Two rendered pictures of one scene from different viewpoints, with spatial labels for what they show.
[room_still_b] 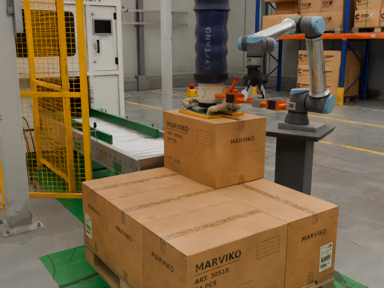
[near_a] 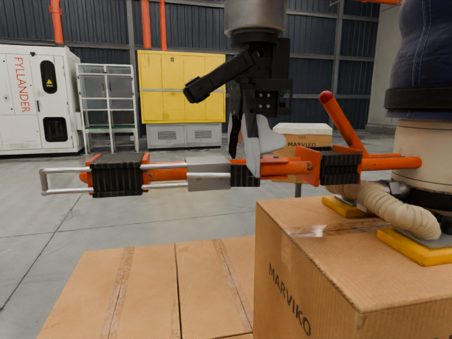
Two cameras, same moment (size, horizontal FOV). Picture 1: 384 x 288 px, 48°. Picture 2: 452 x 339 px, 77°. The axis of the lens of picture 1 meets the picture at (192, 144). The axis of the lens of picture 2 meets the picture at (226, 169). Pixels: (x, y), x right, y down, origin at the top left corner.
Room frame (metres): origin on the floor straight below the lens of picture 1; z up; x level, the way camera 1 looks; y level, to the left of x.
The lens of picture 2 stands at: (2.67, -0.80, 1.18)
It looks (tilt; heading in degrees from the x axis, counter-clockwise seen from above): 13 degrees down; 113
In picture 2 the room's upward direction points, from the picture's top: straight up
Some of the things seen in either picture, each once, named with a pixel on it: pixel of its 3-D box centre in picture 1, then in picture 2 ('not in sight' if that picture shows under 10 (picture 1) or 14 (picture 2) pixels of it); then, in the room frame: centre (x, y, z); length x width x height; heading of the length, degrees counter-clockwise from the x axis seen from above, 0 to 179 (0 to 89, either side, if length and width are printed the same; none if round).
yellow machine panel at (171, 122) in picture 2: not in sight; (182, 103); (-1.56, 6.13, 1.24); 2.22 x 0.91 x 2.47; 39
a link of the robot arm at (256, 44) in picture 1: (255, 46); not in sight; (2.53, -0.36, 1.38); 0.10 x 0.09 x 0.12; 138
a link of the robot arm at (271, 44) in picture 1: (264, 44); not in sight; (2.63, -0.43, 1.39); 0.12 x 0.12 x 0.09; 48
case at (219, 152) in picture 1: (212, 143); (411, 307); (2.84, -0.14, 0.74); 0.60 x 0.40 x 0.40; 35
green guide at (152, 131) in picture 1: (122, 120); not in sight; (4.54, 0.73, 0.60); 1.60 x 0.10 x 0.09; 35
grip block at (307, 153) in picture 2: (235, 98); (326, 163); (2.64, -0.27, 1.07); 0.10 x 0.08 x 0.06; 124
